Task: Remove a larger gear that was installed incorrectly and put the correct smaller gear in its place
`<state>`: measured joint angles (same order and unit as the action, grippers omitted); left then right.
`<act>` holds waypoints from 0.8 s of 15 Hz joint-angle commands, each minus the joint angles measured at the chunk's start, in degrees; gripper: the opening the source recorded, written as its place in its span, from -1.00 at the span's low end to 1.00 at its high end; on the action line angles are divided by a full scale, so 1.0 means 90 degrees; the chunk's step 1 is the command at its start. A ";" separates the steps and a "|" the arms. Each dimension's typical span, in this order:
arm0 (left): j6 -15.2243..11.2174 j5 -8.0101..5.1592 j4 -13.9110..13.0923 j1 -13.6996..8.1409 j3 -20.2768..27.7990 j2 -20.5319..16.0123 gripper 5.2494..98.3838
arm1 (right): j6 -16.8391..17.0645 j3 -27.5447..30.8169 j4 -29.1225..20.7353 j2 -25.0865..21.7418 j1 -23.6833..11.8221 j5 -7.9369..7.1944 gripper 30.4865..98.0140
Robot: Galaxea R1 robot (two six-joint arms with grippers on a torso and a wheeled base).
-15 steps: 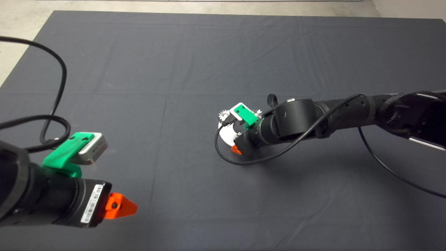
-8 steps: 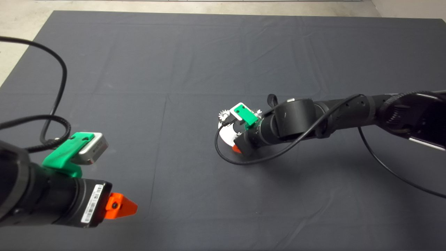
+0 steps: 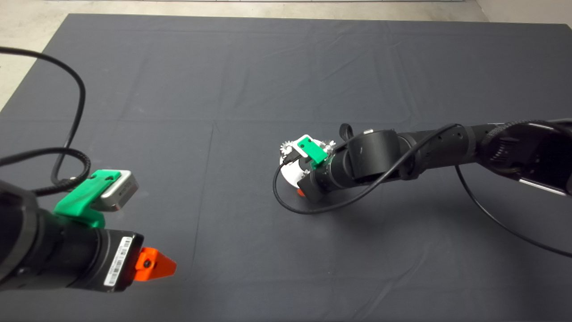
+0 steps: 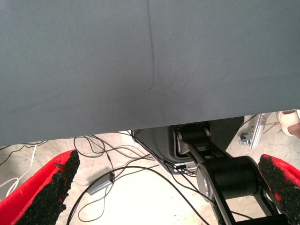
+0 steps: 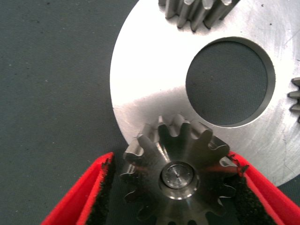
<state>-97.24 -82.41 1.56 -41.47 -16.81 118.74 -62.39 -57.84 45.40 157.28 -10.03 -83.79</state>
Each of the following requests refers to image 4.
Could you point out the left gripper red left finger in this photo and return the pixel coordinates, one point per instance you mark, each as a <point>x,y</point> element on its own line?
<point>30,194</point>

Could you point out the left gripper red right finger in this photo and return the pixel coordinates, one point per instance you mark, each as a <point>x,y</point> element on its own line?
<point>283,182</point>

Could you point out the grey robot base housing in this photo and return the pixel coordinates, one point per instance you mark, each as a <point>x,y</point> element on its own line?
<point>154,143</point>

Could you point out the aluminium profile bar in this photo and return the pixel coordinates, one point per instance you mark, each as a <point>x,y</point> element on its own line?
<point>257,131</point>

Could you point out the caster wheel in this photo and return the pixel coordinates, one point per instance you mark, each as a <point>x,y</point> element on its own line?
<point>245,138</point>

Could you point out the foot in white sandal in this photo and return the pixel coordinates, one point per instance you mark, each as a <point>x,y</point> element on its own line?
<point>287,120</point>

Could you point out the grey adapter box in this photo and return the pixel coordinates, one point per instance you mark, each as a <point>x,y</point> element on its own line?
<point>99,185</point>

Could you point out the dark grey table cloth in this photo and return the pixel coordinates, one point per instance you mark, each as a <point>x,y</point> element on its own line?
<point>93,58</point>

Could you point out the black jointed frame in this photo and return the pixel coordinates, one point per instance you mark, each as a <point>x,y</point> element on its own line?
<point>232,175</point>

